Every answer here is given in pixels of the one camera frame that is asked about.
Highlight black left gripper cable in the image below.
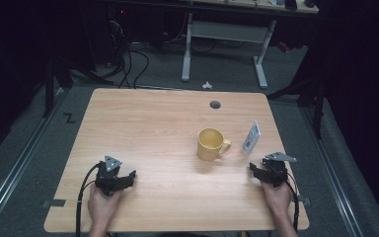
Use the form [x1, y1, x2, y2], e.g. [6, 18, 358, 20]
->
[75, 162, 102, 237]

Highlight white blue sachet packet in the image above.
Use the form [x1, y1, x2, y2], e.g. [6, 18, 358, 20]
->
[241, 119, 263, 156]

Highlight black floor cables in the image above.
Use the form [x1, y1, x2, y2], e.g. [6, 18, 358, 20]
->
[103, 19, 151, 90]

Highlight black tape mark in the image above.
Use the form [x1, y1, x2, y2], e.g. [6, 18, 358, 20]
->
[62, 112, 77, 124]

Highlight person's right hand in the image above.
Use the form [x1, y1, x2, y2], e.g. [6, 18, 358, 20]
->
[260, 180, 294, 215]

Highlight yellow mug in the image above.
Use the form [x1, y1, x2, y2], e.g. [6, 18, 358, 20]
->
[196, 127, 233, 162]

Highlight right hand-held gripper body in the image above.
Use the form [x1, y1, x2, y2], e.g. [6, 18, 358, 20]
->
[259, 151, 298, 189]

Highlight black metal stand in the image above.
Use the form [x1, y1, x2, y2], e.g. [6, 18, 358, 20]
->
[265, 73, 328, 140]
[41, 53, 114, 119]

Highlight white table frame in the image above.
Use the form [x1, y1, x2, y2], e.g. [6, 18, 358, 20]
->
[181, 0, 320, 91]

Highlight metal floor rail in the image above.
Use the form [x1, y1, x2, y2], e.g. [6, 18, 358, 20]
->
[299, 104, 365, 237]
[0, 88, 67, 233]

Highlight dark computer tower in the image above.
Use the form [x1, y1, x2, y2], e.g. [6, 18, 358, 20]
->
[106, 5, 131, 65]

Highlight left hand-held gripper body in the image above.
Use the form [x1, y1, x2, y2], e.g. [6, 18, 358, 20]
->
[94, 155, 130, 198]

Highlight person's left hand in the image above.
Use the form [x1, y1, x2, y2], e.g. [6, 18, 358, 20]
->
[87, 183, 126, 228]

